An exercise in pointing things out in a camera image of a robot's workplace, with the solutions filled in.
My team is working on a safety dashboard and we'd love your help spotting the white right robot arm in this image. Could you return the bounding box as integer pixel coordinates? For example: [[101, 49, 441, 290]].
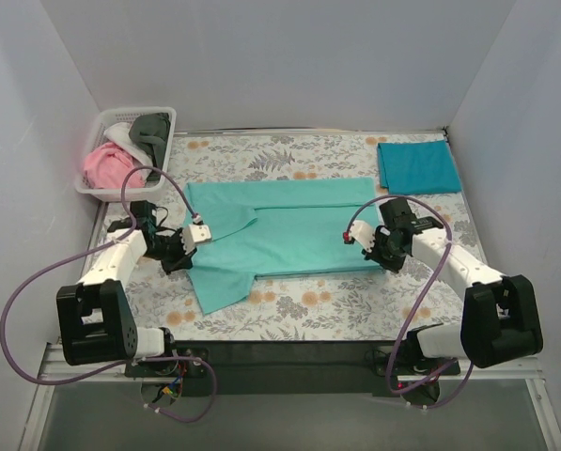
[[343, 196, 544, 368]]

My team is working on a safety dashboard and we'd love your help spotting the white plastic laundry basket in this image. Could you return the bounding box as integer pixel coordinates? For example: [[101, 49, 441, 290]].
[[75, 106, 177, 202]]

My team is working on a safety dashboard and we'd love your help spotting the aluminium frame rail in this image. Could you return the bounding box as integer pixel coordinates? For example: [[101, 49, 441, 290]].
[[38, 344, 127, 382]]

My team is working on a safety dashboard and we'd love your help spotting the floral patterned table mat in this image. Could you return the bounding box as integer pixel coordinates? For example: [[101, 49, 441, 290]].
[[127, 132, 462, 340]]

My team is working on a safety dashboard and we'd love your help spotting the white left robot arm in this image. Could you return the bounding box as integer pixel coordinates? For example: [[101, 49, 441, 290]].
[[56, 201, 211, 365]]

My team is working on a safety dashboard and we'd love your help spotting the mint green t shirt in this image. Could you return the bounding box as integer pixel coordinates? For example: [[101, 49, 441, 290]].
[[185, 178, 378, 314]]

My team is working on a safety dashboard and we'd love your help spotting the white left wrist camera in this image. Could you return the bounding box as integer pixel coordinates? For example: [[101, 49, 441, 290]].
[[181, 224, 212, 254]]

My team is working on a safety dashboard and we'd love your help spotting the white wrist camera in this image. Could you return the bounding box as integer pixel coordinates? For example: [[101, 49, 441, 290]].
[[342, 220, 375, 254], [181, 224, 212, 254]]

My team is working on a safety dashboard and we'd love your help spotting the dark grey t shirt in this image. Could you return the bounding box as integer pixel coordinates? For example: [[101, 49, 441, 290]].
[[129, 113, 171, 169]]

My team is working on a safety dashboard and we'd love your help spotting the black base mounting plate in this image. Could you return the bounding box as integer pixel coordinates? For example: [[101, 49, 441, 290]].
[[124, 340, 447, 397]]

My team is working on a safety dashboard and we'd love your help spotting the white t shirt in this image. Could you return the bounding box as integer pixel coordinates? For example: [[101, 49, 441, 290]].
[[104, 122, 152, 165]]

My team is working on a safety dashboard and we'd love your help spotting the folded teal t shirt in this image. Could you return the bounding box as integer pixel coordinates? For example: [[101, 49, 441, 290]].
[[377, 140, 461, 195]]

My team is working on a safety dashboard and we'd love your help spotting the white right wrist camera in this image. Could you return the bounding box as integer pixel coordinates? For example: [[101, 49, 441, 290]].
[[342, 220, 375, 254]]

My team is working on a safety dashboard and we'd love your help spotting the pink t shirt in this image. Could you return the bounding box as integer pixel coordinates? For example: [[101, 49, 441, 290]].
[[83, 143, 139, 190]]

